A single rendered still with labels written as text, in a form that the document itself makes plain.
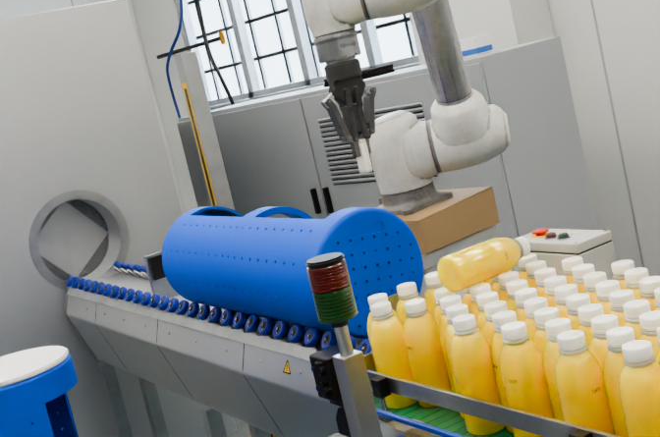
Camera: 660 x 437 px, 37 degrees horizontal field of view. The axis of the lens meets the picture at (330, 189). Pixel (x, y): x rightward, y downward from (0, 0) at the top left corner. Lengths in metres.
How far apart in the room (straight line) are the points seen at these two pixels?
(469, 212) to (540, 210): 1.18
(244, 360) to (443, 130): 0.82
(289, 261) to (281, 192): 2.62
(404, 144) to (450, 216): 0.24
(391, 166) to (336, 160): 1.66
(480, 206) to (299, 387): 0.82
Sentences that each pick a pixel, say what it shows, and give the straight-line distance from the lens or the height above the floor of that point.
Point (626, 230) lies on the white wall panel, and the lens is 5.12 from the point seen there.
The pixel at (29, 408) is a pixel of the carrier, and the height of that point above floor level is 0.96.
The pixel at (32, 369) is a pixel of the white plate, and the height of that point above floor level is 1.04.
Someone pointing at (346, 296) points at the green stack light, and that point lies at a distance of 1.56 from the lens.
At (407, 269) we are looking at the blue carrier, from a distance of 2.22.
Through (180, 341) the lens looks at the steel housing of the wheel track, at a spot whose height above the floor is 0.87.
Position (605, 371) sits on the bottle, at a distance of 1.48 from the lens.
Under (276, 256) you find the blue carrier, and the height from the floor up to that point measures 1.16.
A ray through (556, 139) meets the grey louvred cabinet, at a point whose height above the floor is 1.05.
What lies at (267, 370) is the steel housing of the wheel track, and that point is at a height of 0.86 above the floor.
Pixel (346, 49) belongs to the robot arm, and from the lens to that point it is 2.04.
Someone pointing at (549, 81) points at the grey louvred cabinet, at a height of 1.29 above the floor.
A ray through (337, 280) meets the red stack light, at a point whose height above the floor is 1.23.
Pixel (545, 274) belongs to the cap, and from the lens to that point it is 1.85.
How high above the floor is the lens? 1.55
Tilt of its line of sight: 7 degrees down
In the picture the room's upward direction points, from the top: 13 degrees counter-clockwise
